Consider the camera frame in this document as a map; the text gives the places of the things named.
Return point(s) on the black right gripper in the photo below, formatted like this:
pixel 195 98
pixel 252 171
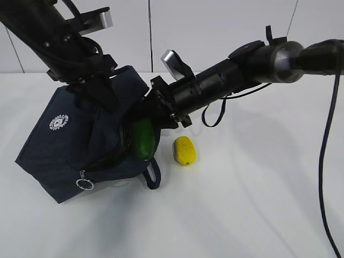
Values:
pixel 160 107

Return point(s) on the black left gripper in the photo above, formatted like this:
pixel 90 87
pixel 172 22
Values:
pixel 97 87

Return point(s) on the green cucumber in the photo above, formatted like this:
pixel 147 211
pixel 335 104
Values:
pixel 143 138

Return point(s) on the yellow lemon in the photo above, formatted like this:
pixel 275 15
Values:
pixel 184 151

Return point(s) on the navy blue lunch bag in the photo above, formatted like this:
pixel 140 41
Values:
pixel 73 148

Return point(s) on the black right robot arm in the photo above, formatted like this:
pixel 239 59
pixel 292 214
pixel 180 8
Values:
pixel 253 64

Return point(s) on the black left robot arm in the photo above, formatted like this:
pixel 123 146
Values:
pixel 62 45

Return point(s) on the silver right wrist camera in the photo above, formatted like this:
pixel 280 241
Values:
pixel 176 67

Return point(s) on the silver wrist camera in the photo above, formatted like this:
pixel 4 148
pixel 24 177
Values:
pixel 93 21
pixel 176 67

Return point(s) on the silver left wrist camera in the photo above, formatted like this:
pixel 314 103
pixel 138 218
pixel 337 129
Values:
pixel 93 21

